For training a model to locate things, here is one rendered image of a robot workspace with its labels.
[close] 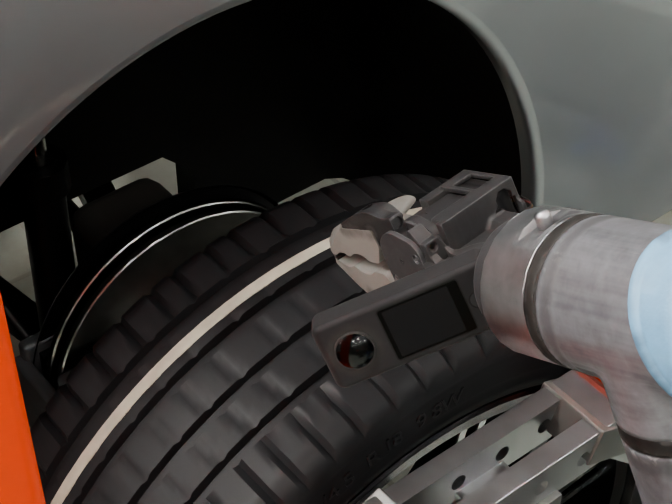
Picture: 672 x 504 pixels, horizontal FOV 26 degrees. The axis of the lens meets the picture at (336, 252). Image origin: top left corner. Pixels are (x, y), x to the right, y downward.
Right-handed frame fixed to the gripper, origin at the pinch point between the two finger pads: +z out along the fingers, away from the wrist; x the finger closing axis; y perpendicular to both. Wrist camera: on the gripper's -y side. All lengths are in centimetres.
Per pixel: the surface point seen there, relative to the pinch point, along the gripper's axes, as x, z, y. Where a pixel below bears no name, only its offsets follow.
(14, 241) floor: -43, 195, 24
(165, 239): -7.0, 42.6, 3.0
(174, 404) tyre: -7.2, 9.9, -12.9
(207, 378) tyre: -6.6, 8.9, -9.9
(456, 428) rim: -18.7, 1.7, 3.8
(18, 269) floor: -46, 188, 20
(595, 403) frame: -20.7, -4.4, 12.5
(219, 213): -7.9, 43.1, 9.4
